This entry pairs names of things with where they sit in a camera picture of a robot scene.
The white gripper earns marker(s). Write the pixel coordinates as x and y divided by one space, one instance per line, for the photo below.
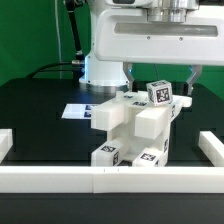
127 35

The white tagged cube nut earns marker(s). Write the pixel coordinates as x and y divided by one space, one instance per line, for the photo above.
159 92

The white chair back frame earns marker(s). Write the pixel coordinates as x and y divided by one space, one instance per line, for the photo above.
134 108

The white chair seat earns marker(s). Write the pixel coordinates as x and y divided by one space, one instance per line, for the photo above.
138 144

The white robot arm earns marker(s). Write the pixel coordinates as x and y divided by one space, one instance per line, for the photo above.
108 75

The white right fence bar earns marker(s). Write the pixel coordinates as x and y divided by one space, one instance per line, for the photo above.
212 147

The white fence bar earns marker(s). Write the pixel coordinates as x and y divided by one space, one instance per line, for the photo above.
62 179
6 142
212 147

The white sheet with tags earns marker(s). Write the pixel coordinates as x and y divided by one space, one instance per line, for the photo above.
78 111

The white left fence bar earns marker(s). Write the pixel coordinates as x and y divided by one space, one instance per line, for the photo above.
6 142

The white front fence bar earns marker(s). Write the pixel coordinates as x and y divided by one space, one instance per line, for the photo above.
62 179

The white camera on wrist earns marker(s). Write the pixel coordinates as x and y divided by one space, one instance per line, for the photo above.
131 3

